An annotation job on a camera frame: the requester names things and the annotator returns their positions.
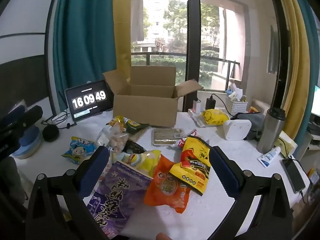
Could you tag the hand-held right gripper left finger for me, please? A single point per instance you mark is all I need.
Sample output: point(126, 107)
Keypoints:
point(96, 171)

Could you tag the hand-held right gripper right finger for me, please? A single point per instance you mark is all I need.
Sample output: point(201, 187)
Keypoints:
point(223, 173)

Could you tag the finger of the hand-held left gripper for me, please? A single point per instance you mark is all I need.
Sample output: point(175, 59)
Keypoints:
point(27, 117)

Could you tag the blue cartoon snack packet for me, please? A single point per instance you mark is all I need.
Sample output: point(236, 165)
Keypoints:
point(77, 152)

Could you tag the yellow and red snack packet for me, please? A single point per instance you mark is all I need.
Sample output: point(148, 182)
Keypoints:
point(195, 167)

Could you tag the purple snack packet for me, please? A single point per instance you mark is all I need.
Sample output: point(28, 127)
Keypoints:
point(117, 200)

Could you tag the clear packet of white snacks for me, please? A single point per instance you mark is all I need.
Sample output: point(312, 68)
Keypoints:
point(116, 140)

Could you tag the black snack packet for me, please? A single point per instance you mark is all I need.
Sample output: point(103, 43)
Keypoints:
point(133, 147)

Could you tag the yellow and white snack packet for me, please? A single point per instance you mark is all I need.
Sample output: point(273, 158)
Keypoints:
point(143, 161)

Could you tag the red and white snack packet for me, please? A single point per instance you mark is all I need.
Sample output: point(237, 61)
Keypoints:
point(185, 140)

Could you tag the green snack packet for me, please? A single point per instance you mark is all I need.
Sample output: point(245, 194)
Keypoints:
point(131, 125)

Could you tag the orange snack packet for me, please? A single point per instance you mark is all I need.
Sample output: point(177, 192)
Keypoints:
point(166, 187)

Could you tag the clear brown cracker packet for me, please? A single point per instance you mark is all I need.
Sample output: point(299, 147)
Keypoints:
point(166, 136)

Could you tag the cardboard box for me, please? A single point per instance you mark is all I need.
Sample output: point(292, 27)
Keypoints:
point(145, 102)

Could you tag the person's right hand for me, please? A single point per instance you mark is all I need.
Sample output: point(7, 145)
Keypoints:
point(163, 236)

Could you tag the blue and white bowl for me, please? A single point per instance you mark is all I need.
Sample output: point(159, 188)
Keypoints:
point(27, 142)

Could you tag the black round speaker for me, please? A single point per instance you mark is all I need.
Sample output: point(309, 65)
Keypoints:
point(50, 132)

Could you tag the white plastic stand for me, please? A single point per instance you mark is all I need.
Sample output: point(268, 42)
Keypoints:
point(236, 129)

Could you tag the white and blue tube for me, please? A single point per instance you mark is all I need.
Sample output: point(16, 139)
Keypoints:
point(270, 156)

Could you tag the yellow plastic bag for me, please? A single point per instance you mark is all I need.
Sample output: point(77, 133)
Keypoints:
point(215, 116)

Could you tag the grey fabric pouch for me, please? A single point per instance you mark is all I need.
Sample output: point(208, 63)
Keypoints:
point(252, 122)

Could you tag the tablet with clock display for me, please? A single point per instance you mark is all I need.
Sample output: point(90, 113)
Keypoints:
point(88, 100)

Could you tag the steel thermos bottle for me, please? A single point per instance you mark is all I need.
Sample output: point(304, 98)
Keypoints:
point(271, 130)

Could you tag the white power strip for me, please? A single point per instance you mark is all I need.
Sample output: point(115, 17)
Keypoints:
point(193, 112)

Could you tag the white woven basket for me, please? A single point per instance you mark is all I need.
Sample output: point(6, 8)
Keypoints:
point(237, 106)

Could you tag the dark smartphone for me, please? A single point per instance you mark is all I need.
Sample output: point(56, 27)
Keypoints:
point(293, 175)

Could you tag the pale yellow box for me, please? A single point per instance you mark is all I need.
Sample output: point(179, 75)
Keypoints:
point(287, 142)

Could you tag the black power adapter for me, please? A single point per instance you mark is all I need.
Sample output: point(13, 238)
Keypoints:
point(211, 102)

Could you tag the white charger plug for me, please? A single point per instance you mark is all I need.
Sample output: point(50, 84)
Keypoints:
point(196, 105)

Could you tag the teal curtain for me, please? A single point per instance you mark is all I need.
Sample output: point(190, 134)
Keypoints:
point(310, 55)
point(82, 37)

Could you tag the computer monitor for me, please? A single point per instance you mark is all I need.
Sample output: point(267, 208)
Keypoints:
point(316, 100)

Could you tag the yellow curtain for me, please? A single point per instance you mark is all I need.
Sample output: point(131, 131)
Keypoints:
point(122, 30)
point(296, 62)

